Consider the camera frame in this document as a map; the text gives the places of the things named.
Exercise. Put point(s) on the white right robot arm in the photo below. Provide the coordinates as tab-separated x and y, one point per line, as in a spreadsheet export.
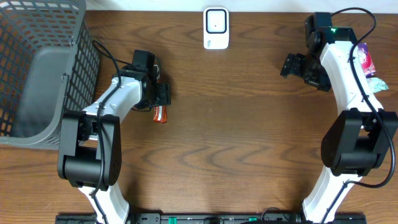
358	148

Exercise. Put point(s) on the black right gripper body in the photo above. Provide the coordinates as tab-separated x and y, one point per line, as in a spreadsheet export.
316	74

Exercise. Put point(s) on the grey plastic mesh basket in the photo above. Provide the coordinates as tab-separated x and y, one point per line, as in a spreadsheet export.
48	66

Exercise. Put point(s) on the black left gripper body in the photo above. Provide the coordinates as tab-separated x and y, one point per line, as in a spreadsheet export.
163	94

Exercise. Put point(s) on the white barcode scanner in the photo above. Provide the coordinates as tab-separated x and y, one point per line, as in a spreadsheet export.
215	28

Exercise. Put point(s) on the mint green snack wrapper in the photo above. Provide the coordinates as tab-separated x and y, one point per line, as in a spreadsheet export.
376	84

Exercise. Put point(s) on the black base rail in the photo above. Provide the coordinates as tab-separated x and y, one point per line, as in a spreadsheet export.
155	218

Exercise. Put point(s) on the purple sanitary pad pack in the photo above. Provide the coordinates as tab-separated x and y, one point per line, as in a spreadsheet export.
366	60

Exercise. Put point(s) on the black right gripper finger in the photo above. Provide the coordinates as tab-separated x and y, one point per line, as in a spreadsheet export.
291	68
295	58

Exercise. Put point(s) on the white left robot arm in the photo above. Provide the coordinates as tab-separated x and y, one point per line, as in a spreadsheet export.
89	155

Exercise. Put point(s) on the red snack bar wrapper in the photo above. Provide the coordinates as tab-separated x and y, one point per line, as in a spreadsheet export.
160	114

